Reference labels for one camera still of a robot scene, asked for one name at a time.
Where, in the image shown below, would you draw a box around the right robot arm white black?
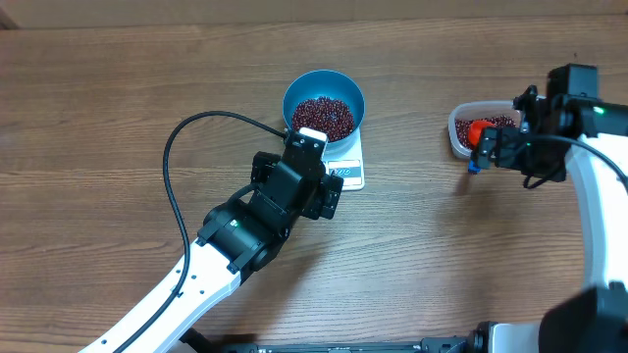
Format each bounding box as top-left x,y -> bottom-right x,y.
464,64 -> 627,352

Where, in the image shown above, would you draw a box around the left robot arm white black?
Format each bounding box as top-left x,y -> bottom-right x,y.
85,127 -> 343,352

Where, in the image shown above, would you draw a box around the pile of red beans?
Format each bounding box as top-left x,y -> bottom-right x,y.
454,115 -> 517,150

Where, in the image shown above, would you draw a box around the blue metal bowl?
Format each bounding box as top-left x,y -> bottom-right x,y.
283,70 -> 366,130

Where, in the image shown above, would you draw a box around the red beans in bowl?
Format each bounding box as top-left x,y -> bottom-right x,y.
291,96 -> 355,142

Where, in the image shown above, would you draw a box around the white digital kitchen scale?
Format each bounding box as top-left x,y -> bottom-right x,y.
322,128 -> 366,191

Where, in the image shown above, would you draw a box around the clear plastic container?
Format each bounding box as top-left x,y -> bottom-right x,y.
447,101 -> 521,160

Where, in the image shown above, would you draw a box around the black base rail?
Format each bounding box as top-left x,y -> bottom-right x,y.
181,321 -> 541,353

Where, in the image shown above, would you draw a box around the red measuring scoop blue handle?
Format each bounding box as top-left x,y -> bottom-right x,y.
467,120 -> 495,175

